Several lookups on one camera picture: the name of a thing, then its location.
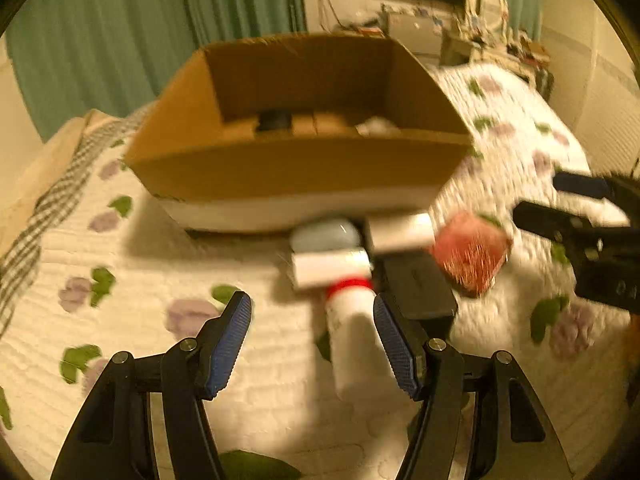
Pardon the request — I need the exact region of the grey UGREEN charger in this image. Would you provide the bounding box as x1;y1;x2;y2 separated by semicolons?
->
380;249;458;321

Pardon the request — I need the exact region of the grey checkered bedsheet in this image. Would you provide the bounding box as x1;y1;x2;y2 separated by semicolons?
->
1;103;153;332

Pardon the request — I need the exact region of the light blue oval case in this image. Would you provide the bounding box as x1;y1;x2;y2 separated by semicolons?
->
290;218;360;252

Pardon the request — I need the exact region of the silver mini fridge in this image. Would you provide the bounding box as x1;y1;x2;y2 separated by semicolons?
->
386;12;442;58

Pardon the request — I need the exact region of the white floral quilt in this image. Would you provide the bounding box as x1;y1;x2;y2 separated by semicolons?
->
1;132;629;479

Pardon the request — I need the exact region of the white electric screwdriver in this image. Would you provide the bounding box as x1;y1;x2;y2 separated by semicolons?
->
356;116;400;136

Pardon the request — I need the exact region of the white oval vanity mirror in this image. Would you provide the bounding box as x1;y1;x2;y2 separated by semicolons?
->
465;0;509;32

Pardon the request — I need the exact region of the beige pillow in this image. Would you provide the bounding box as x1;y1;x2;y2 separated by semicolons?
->
0;108;119;257

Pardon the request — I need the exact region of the white small box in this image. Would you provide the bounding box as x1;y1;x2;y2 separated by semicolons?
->
291;248;372;289

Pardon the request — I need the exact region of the white box upper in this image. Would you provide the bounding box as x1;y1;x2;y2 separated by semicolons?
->
363;211;435;255

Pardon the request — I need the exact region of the black cylindrical device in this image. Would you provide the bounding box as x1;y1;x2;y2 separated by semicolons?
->
255;110;292;133

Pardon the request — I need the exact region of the brown cardboard box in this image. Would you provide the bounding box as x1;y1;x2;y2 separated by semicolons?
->
125;34;472;234

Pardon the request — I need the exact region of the white bottle red band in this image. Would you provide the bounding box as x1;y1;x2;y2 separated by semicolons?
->
326;278;396;402

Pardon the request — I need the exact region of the white dressing table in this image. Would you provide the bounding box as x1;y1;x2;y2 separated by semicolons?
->
439;29;555;94

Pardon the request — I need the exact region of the green curtain left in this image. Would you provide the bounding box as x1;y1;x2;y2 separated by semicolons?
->
6;0;306;140

